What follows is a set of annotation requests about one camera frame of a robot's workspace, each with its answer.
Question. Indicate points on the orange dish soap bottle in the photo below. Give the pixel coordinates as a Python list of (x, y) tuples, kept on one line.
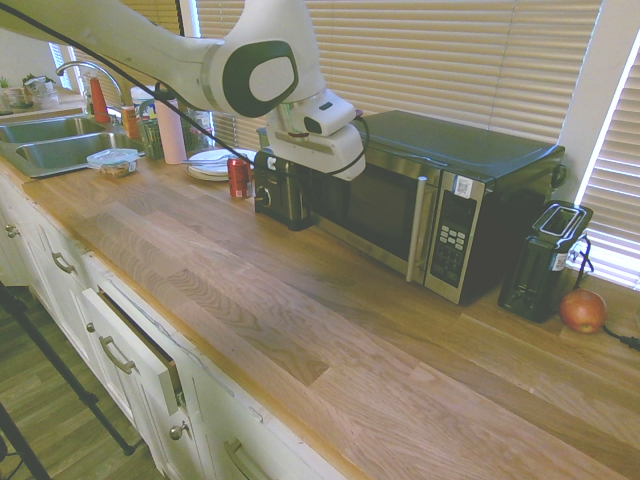
[(131, 122)]

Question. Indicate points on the steel glass microwave door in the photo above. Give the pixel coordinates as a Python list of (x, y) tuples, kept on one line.
[(380, 210)]

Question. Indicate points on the small potted plant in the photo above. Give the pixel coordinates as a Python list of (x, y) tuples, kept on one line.
[(35, 87)]

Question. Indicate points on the white kitchen cabinet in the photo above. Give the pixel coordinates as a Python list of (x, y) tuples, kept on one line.
[(60, 310)]

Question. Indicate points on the pink paper towel roll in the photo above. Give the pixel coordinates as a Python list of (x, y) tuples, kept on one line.
[(170, 135)]

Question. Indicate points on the clear food storage container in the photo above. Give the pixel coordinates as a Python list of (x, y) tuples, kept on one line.
[(112, 162)]

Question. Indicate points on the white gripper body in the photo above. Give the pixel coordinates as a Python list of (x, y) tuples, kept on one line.
[(320, 150)]

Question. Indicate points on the narrow beige window blinds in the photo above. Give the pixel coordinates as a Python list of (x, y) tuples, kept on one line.
[(615, 200)]

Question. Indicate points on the wide beige window blinds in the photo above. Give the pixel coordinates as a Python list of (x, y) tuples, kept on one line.
[(425, 60)]

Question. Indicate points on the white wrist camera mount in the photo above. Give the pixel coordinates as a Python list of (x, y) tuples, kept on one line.
[(327, 117)]

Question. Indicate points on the chrome kitchen faucet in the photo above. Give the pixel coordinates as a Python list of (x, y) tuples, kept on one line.
[(92, 67)]

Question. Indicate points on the red Coca-Cola can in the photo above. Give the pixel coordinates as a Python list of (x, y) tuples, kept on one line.
[(240, 179)]

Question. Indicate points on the clear glass jar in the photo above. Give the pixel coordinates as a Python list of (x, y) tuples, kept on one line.
[(202, 132)]

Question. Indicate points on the white open drawer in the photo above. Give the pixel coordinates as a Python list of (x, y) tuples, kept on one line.
[(135, 350)]

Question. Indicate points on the white blue wipes tub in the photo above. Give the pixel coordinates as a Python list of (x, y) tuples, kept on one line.
[(142, 102)]

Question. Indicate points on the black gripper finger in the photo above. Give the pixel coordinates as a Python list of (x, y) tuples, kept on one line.
[(303, 195), (346, 200)]

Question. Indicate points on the silver cutlery piece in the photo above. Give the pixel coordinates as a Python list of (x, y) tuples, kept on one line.
[(205, 160)]

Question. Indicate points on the round metal cabinet knob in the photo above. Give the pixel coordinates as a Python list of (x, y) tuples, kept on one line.
[(90, 327), (12, 231), (180, 431)]

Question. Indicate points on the black camera tripod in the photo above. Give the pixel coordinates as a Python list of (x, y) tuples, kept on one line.
[(30, 330)]

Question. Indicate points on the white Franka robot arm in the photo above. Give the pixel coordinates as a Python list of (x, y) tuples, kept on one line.
[(150, 45)]

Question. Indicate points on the black steel microwave body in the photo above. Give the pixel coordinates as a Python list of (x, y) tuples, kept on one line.
[(450, 140)]

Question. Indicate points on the red apple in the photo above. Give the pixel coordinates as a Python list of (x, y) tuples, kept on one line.
[(582, 311)]

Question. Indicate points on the stack of white plates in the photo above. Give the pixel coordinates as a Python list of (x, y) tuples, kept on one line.
[(210, 170)]

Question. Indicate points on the orange plastic bottle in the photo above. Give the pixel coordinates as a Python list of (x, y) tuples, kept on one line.
[(99, 102)]

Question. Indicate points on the stainless steel sink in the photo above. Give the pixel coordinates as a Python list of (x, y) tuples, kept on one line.
[(55, 145)]

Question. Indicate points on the green utensil holder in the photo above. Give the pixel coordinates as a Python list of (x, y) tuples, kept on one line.
[(151, 140)]

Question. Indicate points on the black slim toaster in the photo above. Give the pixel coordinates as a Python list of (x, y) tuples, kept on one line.
[(542, 265)]

